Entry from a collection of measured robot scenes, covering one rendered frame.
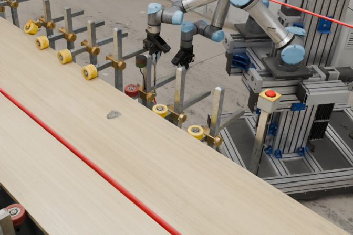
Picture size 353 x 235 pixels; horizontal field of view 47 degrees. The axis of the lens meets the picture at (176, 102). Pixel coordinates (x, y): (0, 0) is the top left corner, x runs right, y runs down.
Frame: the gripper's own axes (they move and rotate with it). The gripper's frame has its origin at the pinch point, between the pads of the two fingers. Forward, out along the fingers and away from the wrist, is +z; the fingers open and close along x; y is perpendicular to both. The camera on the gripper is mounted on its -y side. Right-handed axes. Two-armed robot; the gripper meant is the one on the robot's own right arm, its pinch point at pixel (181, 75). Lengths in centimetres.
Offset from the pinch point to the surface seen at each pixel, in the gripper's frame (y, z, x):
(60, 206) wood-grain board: -119, -7, -45
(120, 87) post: -34.5, 4.0, 19.2
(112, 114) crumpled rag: -67, -9, -13
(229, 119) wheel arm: -17, -1, -51
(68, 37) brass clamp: -37, -13, 68
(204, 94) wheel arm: -9.0, -2.1, -26.2
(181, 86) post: -35, -21, -31
